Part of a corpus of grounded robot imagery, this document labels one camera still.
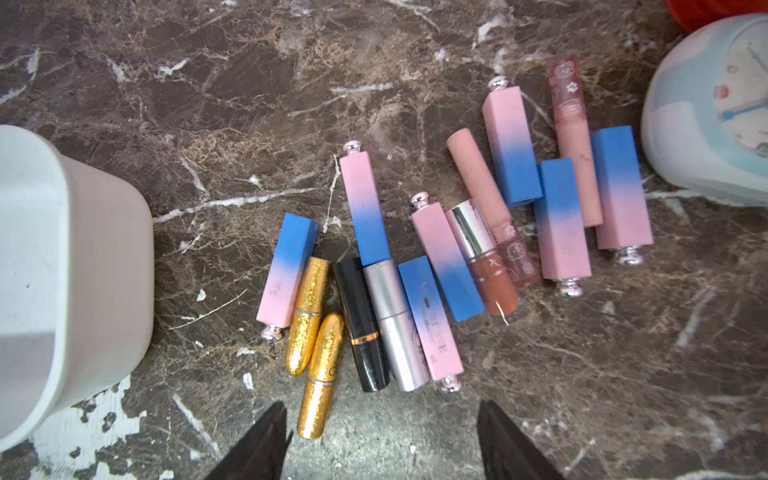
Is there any pink blue square lipstick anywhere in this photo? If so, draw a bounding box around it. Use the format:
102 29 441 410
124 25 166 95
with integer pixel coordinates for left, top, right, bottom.
533 158 592 298
482 76 543 208
340 140 392 267
398 256 464 393
591 125 654 266
256 213 319 342
410 191 485 322

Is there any red pen holder cup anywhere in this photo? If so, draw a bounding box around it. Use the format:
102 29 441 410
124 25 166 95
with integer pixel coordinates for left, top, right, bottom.
664 0 768 33

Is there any white plastic storage box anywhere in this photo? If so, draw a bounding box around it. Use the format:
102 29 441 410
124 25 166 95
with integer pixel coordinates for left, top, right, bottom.
1 125 154 449

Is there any white round alarm clock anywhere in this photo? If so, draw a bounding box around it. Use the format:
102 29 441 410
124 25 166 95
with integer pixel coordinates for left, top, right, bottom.
641 14 767 206

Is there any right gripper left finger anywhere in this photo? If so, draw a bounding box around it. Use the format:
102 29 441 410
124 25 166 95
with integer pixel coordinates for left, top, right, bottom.
205 401 293 480

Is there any black lipstick gold band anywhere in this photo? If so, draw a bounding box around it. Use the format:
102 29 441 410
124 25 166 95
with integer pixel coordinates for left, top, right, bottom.
333 257 390 393

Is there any silver lipstick tube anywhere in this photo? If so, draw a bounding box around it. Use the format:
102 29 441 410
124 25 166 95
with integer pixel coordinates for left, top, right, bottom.
363 260 431 392

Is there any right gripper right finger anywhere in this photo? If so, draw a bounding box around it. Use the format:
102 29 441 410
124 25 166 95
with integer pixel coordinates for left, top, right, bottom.
477 400 564 480

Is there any pink kitty lip gloss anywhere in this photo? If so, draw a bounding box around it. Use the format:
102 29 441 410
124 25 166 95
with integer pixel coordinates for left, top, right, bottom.
547 56 604 227

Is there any pink lip gloss tube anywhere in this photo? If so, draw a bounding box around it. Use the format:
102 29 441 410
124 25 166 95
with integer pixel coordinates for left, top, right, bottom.
446 128 542 288

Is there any gold glitter lipstick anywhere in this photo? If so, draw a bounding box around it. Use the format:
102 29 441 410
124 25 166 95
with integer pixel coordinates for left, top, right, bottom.
285 257 330 377
297 313 345 440

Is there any brown lip gloss silver cap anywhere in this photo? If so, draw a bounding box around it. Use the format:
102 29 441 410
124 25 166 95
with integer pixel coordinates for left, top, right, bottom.
446 199 520 323

